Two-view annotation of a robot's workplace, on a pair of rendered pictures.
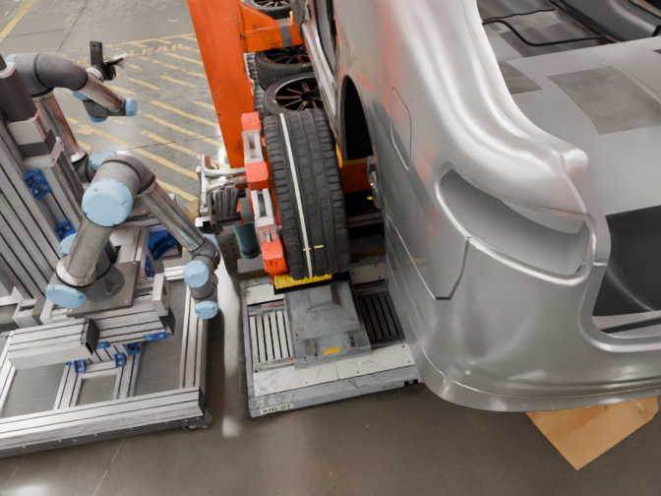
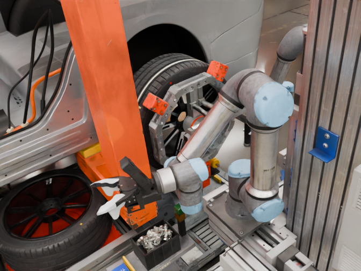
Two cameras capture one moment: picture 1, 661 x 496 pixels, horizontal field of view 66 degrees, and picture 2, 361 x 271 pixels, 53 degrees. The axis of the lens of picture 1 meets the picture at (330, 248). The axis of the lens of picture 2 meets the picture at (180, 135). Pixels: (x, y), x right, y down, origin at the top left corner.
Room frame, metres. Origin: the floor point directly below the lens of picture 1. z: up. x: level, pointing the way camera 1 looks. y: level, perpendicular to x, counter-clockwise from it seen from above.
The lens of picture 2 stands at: (2.48, 1.70, 1.96)
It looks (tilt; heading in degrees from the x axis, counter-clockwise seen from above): 35 degrees down; 243
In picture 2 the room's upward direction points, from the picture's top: 7 degrees counter-clockwise
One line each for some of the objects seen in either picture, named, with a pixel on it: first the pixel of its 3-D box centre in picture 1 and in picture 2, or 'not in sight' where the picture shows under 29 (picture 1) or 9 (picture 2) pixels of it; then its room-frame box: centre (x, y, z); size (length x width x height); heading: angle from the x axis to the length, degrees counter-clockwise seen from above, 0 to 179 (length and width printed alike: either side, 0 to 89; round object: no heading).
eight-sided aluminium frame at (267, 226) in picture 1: (264, 203); (195, 124); (1.63, 0.24, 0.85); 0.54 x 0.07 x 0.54; 6
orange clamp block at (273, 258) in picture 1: (273, 256); not in sight; (1.32, 0.21, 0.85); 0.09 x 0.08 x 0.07; 6
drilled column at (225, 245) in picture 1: (226, 238); not in sight; (2.17, 0.57, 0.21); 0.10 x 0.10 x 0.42; 6
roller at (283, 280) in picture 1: (303, 277); (203, 155); (1.53, 0.13, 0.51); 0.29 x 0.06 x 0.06; 96
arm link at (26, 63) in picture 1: (55, 124); (262, 154); (1.82, 0.99, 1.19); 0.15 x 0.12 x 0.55; 79
